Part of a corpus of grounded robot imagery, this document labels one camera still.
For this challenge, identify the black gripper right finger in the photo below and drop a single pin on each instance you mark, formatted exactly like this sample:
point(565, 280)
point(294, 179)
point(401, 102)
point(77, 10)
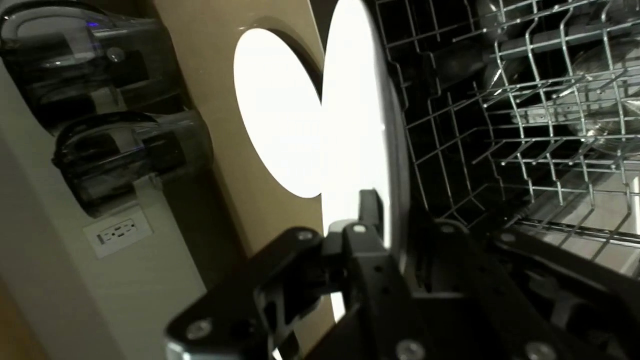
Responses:
point(520, 300)

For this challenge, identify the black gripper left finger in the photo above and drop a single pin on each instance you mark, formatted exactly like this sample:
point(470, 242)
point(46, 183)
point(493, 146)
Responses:
point(280, 292)

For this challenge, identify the white round plate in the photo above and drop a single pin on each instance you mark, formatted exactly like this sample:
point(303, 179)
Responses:
point(280, 112)
point(357, 101)

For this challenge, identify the clear drinking glass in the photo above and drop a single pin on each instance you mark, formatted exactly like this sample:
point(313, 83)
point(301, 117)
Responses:
point(566, 101)

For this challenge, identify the white wall outlet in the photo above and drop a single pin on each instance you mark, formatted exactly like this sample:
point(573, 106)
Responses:
point(119, 233)

